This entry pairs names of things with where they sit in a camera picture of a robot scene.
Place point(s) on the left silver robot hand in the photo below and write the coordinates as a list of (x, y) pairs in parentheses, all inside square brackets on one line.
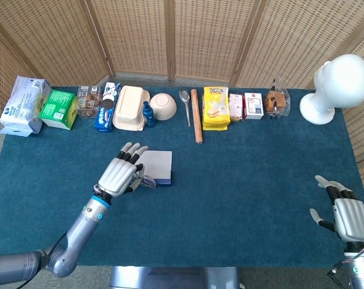
[(115, 176)]

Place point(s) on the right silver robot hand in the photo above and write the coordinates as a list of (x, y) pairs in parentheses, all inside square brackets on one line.
[(352, 219)]

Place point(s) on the eyeglasses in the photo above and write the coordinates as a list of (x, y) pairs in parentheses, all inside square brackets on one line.
[(149, 181)]

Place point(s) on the blue glasses case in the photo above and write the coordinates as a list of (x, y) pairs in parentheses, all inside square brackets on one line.
[(159, 164)]

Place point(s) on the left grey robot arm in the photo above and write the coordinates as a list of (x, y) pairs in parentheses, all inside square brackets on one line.
[(79, 231)]

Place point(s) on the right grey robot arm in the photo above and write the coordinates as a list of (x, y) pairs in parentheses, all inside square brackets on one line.
[(361, 271)]

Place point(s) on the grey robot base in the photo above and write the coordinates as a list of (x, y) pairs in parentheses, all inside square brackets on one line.
[(176, 278)]

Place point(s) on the blue Oreo cookie box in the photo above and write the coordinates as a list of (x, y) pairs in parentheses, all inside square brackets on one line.
[(105, 117)]

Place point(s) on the blue spray bottle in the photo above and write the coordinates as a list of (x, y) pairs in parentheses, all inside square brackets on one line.
[(149, 116)]

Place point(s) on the beige lunch container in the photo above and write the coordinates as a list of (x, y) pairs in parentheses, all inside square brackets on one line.
[(129, 106)]

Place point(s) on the clear plastic snack box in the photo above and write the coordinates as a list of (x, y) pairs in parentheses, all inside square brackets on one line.
[(88, 100)]

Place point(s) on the beige upturned bowl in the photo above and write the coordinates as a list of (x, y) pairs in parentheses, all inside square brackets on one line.
[(164, 106)]

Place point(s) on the green tissue pack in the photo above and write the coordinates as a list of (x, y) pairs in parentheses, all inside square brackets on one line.
[(58, 108)]

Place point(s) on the wooden rolling pin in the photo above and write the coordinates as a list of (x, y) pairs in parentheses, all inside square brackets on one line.
[(197, 117)]

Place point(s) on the metal spoon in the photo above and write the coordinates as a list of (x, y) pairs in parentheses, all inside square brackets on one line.
[(184, 95)]

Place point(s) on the blue carpet table cover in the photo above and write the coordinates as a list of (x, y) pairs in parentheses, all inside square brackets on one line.
[(230, 195)]

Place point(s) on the white blue tissue pack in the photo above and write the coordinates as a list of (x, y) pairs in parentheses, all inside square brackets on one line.
[(20, 105)]

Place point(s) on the yellow biscuit pack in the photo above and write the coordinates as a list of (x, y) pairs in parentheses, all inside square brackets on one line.
[(215, 110)]

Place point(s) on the white plate edge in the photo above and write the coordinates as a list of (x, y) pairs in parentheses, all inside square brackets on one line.
[(341, 81)]

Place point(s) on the clear bag of cookies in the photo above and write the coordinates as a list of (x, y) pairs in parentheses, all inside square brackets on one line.
[(275, 102)]

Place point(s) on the rattan folding screen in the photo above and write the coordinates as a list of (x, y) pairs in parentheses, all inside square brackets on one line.
[(133, 30)]

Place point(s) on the white red box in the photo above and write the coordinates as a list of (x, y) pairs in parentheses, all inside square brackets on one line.
[(253, 105)]

